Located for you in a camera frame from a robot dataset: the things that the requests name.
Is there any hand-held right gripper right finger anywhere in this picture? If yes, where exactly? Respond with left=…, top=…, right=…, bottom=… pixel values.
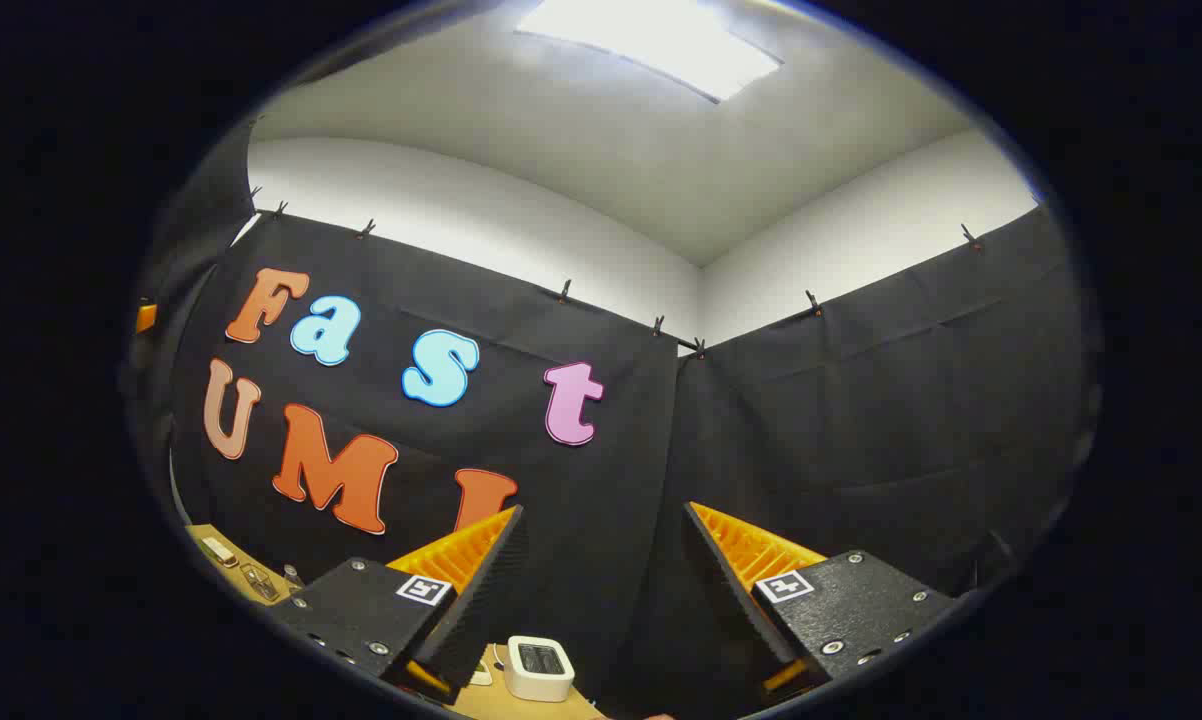
left=683, top=502, right=958, bottom=705

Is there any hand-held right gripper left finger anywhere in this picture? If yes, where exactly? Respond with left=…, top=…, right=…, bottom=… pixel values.
left=271, top=505, right=530, bottom=705

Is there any white toaster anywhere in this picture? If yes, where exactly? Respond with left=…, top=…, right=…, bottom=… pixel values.
left=504, top=635, right=576, bottom=703

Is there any black backdrop cloth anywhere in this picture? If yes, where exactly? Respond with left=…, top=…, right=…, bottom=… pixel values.
left=126, top=120, right=1102, bottom=720

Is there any row of black cloth clips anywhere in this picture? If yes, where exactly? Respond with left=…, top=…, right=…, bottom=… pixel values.
left=246, top=185, right=984, bottom=359

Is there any ceiling light panel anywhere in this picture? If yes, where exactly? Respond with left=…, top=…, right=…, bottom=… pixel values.
left=516, top=0, right=784, bottom=104

